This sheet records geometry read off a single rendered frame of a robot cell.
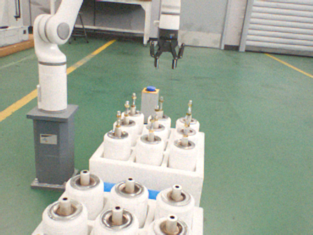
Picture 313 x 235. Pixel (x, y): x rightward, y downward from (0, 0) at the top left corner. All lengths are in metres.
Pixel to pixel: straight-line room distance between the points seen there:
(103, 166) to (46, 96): 0.31
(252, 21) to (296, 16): 0.79
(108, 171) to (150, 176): 0.15
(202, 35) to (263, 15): 1.13
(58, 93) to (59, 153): 0.22
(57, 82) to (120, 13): 4.98
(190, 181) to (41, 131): 0.55
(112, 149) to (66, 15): 0.46
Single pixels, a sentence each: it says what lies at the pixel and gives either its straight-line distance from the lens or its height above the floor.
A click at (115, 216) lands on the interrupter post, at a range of 0.69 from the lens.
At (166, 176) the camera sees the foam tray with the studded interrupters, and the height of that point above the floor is 0.16.
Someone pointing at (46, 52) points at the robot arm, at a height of 0.51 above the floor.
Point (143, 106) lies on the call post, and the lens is 1.43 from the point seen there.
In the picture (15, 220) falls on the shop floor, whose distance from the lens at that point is 1.15.
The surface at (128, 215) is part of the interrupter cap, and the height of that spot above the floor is 0.25.
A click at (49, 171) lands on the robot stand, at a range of 1.23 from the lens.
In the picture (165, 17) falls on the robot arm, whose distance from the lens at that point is 1.18.
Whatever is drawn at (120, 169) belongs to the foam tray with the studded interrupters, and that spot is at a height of 0.16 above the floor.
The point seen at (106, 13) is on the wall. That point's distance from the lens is 6.09.
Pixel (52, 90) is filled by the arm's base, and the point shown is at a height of 0.39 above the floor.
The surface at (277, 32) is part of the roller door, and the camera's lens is 6.28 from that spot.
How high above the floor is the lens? 0.70
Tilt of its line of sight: 20 degrees down
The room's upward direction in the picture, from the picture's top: 5 degrees clockwise
